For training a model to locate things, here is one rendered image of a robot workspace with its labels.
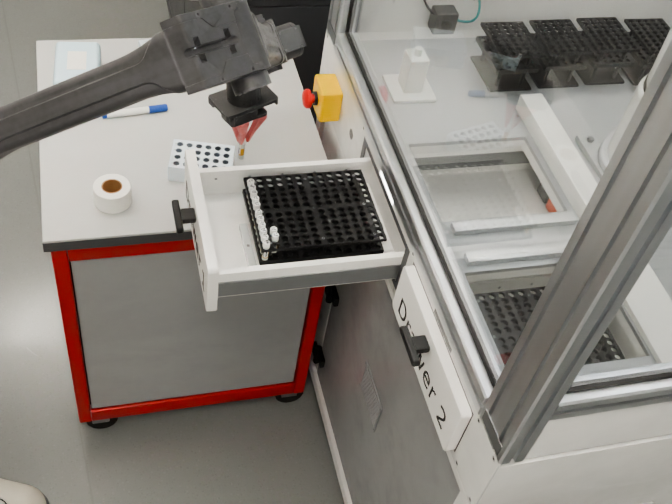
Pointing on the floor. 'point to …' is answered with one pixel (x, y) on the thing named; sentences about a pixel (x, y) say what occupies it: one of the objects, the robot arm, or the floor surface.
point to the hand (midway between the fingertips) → (242, 138)
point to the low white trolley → (165, 259)
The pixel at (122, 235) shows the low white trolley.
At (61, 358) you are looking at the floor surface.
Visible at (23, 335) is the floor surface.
